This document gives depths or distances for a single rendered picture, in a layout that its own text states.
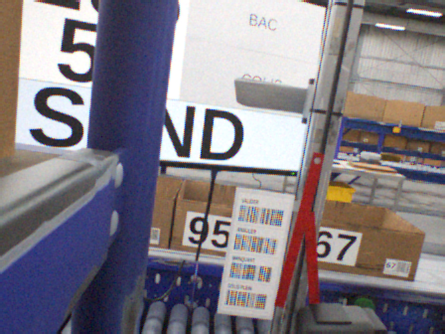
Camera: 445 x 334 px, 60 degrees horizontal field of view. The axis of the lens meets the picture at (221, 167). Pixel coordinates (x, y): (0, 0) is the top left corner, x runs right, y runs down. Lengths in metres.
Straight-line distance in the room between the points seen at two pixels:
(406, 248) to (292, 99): 0.83
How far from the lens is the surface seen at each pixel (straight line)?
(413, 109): 6.35
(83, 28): 0.59
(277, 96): 0.65
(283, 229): 0.58
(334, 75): 0.57
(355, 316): 0.63
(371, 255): 1.33
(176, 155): 0.61
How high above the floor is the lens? 1.36
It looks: 10 degrees down
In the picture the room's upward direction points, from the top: 8 degrees clockwise
